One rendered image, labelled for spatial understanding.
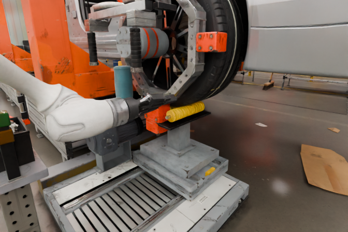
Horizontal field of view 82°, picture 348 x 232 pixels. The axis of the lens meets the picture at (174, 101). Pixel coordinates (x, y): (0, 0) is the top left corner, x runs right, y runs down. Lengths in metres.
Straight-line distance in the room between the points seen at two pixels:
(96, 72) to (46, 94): 0.68
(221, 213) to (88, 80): 1.02
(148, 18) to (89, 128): 0.40
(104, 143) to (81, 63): 0.48
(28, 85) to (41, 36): 0.58
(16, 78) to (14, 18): 13.53
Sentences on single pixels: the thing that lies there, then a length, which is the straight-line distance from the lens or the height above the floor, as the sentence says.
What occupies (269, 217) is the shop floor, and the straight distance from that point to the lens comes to 1.26.
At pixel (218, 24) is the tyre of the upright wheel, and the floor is 0.92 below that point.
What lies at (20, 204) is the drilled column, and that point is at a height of 0.23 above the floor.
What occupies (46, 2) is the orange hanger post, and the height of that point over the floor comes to 1.04.
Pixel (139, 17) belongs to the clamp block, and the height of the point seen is 0.93.
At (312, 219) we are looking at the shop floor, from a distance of 1.35.
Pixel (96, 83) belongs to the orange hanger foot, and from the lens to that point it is 1.32.
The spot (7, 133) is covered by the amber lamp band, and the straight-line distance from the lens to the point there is 0.73.
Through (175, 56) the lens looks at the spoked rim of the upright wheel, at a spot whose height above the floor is 0.79.
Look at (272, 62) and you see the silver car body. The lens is 0.82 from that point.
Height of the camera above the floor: 0.84
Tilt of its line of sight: 16 degrees down
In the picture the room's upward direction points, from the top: straight up
